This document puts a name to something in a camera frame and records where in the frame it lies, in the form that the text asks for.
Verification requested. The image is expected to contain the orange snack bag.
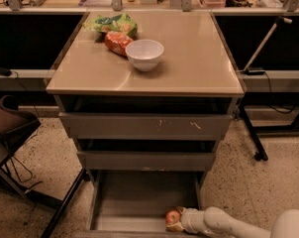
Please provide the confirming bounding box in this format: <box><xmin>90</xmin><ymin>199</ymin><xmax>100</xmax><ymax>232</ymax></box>
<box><xmin>104</xmin><ymin>31</ymin><xmax>133</xmax><ymax>57</ymax></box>

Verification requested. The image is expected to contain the white bowl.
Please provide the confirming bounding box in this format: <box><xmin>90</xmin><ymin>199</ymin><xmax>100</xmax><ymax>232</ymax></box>
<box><xmin>126</xmin><ymin>40</ymin><xmax>164</xmax><ymax>71</ymax></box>

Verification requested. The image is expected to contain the grey drawer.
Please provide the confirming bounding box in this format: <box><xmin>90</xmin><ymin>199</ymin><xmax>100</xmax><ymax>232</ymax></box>
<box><xmin>77</xmin><ymin>151</ymin><xmax>215</xmax><ymax>172</ymax></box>
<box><xmin>59</xmin><ymin>112</ymin><xmax>232</xmax><ymax>141</ymax></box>
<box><xmin>75</xmin><ymin>171</ymin><xmax>207</xmax><ymax>238</ymax></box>

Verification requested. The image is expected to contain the black power adapter right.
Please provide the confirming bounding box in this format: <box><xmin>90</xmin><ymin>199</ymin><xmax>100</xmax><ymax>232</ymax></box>
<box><xmin>245</xmin><ymin>67</ymin><xmax>265</xmax><ymax>75</ymax></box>

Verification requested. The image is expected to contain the green chip bag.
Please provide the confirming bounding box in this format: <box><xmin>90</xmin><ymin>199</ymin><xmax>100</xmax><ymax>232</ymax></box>
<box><xmin>83</xmin><ymin>13</ymin><xmax>138</xmax><ymax>38</ymax></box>

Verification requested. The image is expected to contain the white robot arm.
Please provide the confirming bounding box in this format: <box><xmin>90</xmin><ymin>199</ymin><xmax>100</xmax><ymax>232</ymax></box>
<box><xmin>165</xmin><ymin>206</ymin><xmax>299</xmax><ymax>238</ymax></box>

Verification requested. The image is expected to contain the bottom grey drawer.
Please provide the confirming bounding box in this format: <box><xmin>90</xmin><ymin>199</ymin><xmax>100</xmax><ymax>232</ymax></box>
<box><xmin>75</xmin><ymin>171</ymin><xmax>207</xmax><ymax>238</ymax></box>

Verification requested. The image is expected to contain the middle grey drawer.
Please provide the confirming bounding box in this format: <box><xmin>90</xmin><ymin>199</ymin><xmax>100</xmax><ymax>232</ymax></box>
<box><xmin>77</xmin><ymin>151</ymin><xmax>215</xmax><ymax>172</ymax></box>

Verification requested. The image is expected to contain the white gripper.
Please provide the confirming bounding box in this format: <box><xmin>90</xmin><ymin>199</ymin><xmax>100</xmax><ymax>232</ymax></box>
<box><xmin>166</xmin><ymin>206</ymin><xmax>206</xmax><ymax>234</ymax></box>

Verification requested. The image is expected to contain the black power adapter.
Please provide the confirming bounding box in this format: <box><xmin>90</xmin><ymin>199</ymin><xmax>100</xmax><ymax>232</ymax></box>
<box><xmin>0</xmin><ymin>67</ymin><xmax>12</xmax><ymax>76</ymax></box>
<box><xmin>245</xmin><ymin>67</ymin><xmax>265</xmax><ymax>75</ymax></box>

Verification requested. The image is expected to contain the black power adapter left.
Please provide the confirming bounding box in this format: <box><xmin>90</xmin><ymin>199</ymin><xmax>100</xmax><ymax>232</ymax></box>
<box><xmin>0</xmin><ymin>67</ymin><xmax>12</xmax><ymax>76</ymax></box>

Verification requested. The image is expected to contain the red apple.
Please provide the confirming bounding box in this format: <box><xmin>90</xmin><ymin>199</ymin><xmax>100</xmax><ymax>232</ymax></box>
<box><xmin>165</xmin><ymin>210</ymin><xmax>181</xmax><ymax>225</ymax></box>

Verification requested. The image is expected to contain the black table leg stand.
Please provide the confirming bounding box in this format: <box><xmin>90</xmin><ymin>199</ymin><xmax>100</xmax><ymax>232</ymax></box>
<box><xmin>239</xmin><ymin>105</ymin><xmax>268</xmax><ymax>162</ymax></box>

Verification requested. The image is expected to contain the grey drawer cabinet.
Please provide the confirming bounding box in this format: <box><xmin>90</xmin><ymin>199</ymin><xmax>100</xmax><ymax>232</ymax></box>
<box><xmin>48</xmin><ymin>10</ymin><xmax>244</xmax><ymax>238</ymax></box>

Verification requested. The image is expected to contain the white rod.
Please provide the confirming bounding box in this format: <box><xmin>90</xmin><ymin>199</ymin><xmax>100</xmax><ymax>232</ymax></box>
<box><xmin>242</xmin><ymin>16</ymin><xmax>292</xmax><ymax>74</ymax></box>

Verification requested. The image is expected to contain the black diagonal floor bar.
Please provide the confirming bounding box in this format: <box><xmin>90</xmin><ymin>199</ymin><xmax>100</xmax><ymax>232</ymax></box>
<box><xmin>41</xmin><ymin>170</ymin><xmax>86</xmax><ymax>238</ymax></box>

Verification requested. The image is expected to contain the top grey drawer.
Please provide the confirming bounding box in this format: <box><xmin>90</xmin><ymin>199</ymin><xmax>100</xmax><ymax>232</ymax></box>
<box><xmin>59</xmin><ymin>112</ymin><xmax>232</xmax><ymax>141</ymax></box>

